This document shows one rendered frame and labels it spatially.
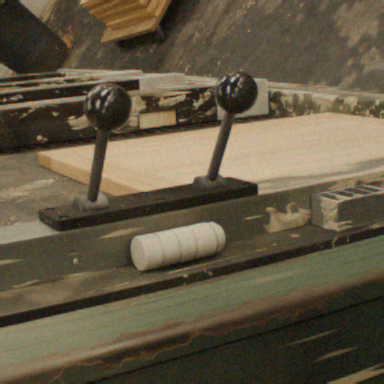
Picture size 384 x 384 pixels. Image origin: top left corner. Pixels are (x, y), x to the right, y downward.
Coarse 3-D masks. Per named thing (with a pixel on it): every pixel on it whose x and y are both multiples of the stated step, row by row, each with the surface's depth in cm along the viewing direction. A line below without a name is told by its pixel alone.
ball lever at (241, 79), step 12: (228, 72) 65; (240, 72) 64; (216, 84) 65; (228, 84) 64; (240, 84) 64; (252, 84) 64; (216, 96) 65; (228, 96) 64; (240, 96) 63; (252, 96) 64; (228, 108) 64; (240, 108) 64; (228, 120) 66; (228, 132) 67; (216, 144) 68; (216, 156) 69; (216, 168) 69; (204, 180) 70; (216, 180) 71
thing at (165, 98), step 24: (144, 96) 143; (168, 96) 146; (192, 96) 148; (264, 96) 156; (0, 120) 131; (24, 120) 133; (48, 120) 135; (72, 120) 137; (192, 120) 149; (0, 144) 132; (24, 144) 134
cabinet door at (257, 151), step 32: (256, 128) 126; (288, 128) 126; (320, 128) 124; (352, 128) 122; (64, 160) 107; (128, 160) 106; (160, 160) 105; (192, 160) 103; (224, 160) 102; (256, 160) 100; (288, 160) 99; (320, 160) 97; (352, 160) 96; (128, 192) 88
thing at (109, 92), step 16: (96, 96) 58; (112, 96) 58; (128, 96) 59; (96, 112) 58; (112, 112) 58; (128, 112) 59; (112, 128) 59; (96, 144) 62; (96, 160) 63; (96, 176) 63; (96, 192) 65; (80, 208) 65; (96, 208) 65
